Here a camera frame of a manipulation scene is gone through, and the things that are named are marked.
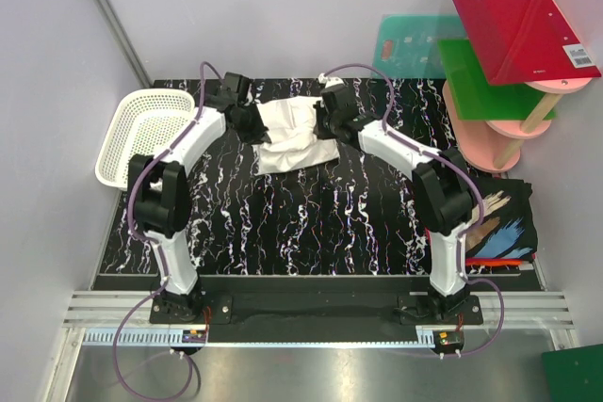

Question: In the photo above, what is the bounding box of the white daisy print t-shirt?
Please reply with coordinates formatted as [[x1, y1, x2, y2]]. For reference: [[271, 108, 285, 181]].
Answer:
[[253, 96, 339, 175]]

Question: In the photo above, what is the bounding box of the black printed t-shirt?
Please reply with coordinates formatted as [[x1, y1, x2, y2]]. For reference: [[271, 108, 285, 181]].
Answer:
[[465, 177, 538, 263]]

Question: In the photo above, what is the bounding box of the red t-shirt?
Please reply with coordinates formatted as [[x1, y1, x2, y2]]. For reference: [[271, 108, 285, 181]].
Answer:
[[465, 224, 535, 268]]

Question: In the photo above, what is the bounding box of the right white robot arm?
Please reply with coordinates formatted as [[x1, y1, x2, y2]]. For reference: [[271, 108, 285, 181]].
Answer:
[[314, 76, 483, 320]]

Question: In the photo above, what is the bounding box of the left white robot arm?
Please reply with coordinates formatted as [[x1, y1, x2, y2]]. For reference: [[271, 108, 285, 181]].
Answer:
[[127, 72, 268, 316]]

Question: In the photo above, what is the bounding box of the white perforated plastic basket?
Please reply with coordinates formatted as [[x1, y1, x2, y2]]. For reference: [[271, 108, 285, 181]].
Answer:
[[95, 88, 195, 191]]

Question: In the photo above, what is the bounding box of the black marbled table mat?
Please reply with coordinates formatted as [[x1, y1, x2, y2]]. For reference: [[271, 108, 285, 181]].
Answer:
[[99, 79, 456, 276]]

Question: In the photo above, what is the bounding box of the teal cutting board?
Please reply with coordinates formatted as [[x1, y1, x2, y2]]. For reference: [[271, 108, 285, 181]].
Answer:
[[372, 14, 466, 79]]

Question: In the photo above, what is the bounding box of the green plastic sheet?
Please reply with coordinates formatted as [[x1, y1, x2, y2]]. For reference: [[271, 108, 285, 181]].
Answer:
[[437, 39, 545, 121]]

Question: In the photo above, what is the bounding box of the pink wooden tiered shelf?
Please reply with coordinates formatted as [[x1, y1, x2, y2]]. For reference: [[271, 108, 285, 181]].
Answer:
[[441, 0, 593, 173]]

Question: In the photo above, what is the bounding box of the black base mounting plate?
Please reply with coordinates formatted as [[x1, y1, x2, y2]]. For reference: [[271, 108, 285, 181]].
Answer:
[[150, 276, 483, 326]]

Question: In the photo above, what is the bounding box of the red plastic sheet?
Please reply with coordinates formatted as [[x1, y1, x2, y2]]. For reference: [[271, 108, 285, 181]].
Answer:
[[452, 0, 601, 86]]

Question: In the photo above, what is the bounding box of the dark green board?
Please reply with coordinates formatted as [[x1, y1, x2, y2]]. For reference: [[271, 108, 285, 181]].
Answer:
[[542, 345, 603, 402]]

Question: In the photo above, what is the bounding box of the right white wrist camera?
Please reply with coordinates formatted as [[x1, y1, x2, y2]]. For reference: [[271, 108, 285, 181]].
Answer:
[[318, 73, 344, 88]]

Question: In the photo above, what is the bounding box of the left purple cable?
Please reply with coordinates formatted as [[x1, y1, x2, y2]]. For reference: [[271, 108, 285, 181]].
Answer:
[[111, 60, 227, 399]]

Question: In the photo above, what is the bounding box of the purple cable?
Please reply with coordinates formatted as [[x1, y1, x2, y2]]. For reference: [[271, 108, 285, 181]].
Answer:
[[111, 60, 227, 399], [319, 62, 508, 359]]

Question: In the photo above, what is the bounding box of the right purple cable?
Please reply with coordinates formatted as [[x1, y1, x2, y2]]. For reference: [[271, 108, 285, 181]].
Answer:
[[319, 62, 508, 359]]

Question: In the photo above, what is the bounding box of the aluminium rail frame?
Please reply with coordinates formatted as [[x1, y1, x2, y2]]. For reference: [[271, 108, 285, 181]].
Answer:
[[63, 291, 579, 349]]

